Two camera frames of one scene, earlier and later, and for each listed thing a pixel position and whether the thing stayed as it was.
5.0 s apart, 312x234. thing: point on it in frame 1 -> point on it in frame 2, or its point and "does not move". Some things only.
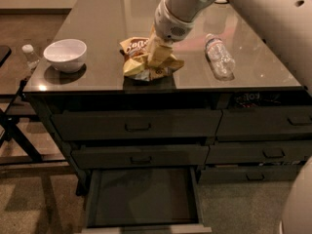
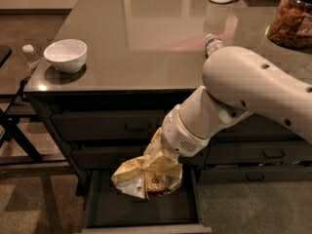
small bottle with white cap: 31,59 does not move
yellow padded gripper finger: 159,51 -> 156,149
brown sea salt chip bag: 136,52 -> 148,175
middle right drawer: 258,153 does not move
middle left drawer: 140,156 does not move
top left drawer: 137,125 does not move
